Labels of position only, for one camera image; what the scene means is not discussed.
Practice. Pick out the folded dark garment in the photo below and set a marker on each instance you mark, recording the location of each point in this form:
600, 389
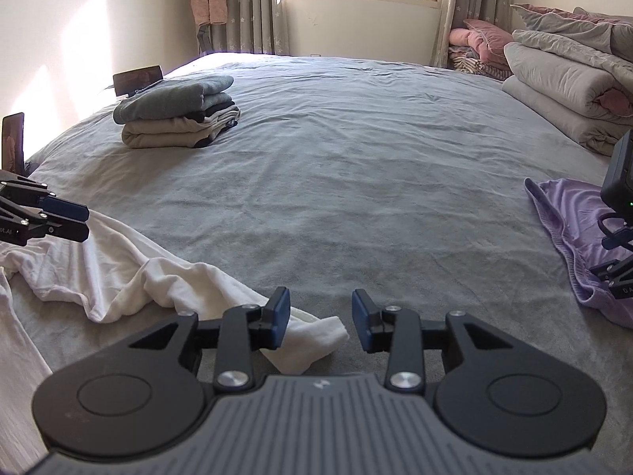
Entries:
217, 109

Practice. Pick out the white pants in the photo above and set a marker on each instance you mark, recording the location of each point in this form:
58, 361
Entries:
148, 277

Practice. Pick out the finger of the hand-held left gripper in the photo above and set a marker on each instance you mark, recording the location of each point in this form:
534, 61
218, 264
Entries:
59, 228
67, 210

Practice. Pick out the small black smartphone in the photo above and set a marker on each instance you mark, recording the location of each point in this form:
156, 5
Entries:
138, 78

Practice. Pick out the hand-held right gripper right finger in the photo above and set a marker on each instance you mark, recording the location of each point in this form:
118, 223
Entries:
360, 319

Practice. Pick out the striped cloth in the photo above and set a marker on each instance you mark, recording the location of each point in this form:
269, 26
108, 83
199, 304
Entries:
474, 65

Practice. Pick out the grey pillow with pink trim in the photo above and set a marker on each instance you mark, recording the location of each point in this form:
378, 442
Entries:
568, 22

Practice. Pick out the folded grey quilt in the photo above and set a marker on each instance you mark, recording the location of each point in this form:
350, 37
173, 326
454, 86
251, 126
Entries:
554, 84

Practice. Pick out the large black smartphone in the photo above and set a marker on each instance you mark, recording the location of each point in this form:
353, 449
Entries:
12, 143

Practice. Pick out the purple garment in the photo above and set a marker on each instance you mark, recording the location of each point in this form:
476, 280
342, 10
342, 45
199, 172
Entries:
568, 217

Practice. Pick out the folded cream garment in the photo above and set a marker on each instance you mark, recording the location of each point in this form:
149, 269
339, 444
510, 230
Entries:
163, 136

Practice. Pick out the small dark hanging object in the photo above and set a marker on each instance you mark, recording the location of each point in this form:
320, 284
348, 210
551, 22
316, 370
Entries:
203, 39

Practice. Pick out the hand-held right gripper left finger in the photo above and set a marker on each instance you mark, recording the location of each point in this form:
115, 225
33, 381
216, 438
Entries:
282, 316

